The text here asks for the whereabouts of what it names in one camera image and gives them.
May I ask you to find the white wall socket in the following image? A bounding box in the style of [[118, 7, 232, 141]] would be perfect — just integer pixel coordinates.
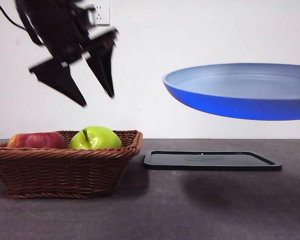
[[89, 2, 111, 27]]

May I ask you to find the black flat rectangular tray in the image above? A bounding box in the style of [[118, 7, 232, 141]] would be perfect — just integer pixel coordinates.
[[142, 150, 283, 172]]

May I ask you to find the red apple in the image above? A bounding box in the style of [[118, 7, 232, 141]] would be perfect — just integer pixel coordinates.
[[7, 131, 68, 150]]

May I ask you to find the black cable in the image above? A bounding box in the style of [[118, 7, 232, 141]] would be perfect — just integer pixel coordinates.
[[0, 0, 27, 31]]

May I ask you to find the blue round plate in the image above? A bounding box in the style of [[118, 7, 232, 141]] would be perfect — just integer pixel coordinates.
[[162, 62, 300, 121]]

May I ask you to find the green apple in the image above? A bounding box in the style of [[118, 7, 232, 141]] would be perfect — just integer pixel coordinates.
[[68, 125, 123, 150]]

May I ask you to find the brown woven wicker basket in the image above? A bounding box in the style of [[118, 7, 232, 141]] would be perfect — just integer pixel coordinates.
[[0, 129, 144, 200]]

